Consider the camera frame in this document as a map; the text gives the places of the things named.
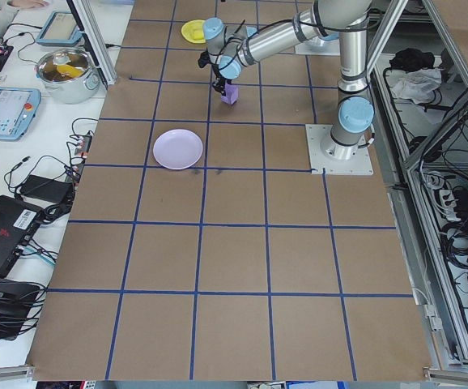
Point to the black cloth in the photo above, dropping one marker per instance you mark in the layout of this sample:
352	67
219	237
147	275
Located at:
412	58

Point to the black power brick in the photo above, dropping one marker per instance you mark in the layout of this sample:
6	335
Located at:
466	199

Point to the purple foam block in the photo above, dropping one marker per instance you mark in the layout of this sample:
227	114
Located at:
231	95

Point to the steel pot with lid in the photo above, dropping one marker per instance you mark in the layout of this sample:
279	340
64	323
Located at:
70	91

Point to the black USB hub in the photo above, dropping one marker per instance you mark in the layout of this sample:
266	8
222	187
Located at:
82	146

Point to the V-shaped metal bar frame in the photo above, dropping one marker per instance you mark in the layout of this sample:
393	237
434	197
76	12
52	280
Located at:
404	219

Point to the large black power adapter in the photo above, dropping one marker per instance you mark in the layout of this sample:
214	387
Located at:
45	188

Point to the white power strip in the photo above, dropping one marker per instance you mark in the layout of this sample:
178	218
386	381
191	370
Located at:
446	200

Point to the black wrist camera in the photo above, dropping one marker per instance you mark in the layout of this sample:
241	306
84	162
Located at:
203	61

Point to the grey metal corner bracket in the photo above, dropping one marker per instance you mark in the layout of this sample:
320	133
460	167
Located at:
432	318

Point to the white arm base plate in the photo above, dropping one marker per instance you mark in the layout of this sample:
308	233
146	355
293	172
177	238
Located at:
359	166
315	49

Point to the aluminium frame post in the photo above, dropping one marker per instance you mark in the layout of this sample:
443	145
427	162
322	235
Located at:
96	44

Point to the purple plate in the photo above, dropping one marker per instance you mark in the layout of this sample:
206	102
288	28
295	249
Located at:
178	149

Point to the yellow plate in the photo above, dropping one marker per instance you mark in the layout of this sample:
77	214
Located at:
187	30

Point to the person's bare hand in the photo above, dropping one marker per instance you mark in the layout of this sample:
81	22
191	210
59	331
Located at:
33	3

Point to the white cloth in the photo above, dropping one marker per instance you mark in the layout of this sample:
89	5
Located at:
416	87

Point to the aluminium diagonal strut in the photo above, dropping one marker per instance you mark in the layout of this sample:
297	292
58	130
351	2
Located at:
388	32
444	129

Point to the aluminium rail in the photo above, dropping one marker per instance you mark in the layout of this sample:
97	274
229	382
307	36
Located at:
460	374
3	372

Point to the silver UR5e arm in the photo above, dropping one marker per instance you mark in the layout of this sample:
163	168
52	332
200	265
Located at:
353	61
329	37

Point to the blue-framed teach pendant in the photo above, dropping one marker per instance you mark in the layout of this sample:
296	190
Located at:
58	27
5	111

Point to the black docking box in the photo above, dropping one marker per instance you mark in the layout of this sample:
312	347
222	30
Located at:
3	304

